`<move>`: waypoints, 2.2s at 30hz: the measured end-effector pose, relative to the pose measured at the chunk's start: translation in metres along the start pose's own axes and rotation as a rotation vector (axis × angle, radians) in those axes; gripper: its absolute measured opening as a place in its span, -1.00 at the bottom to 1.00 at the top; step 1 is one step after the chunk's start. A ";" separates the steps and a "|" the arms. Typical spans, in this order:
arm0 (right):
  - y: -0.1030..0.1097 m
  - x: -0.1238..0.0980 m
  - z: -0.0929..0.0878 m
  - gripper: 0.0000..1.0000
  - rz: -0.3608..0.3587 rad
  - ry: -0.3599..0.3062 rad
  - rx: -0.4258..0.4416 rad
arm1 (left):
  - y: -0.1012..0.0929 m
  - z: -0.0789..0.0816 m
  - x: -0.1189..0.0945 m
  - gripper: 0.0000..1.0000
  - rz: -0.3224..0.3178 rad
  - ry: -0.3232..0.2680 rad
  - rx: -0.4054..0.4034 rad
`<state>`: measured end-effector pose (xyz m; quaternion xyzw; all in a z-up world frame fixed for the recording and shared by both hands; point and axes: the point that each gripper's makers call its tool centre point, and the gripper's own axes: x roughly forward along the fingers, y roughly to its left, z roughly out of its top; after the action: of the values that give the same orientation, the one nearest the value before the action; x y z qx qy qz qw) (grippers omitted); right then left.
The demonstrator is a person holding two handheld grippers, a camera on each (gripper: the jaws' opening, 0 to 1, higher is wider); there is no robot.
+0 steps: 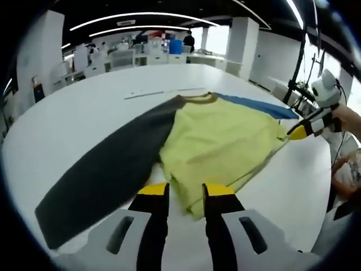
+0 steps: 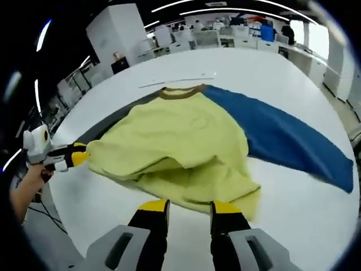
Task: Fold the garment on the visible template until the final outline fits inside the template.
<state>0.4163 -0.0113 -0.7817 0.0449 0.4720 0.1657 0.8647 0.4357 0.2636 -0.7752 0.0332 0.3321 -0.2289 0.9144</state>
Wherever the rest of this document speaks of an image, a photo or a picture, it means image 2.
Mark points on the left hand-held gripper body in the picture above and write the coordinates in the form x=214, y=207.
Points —
x=36, y=146

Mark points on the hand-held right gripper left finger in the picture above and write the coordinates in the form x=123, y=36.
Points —
x=118, y=248

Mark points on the person's left hand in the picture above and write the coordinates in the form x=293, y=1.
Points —
x=38, y=178

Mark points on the white office desk row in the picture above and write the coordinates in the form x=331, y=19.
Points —
x=304, y=62

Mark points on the yellow and blue garment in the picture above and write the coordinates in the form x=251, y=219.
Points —
x=183, y=135

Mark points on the black cabinet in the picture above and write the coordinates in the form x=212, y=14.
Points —
x=119, y=65

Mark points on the ceiling air vent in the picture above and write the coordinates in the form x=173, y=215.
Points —
x=214, y=4

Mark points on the white square pillar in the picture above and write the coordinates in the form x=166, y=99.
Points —
x=115, y=36
x=338, y=56

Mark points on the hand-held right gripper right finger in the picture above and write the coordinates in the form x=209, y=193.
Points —
x=253, y=251

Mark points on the blue barrel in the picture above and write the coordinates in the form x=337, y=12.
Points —
x=268, y=32

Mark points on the white low cabinet row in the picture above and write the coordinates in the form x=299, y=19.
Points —
x=203, y=39

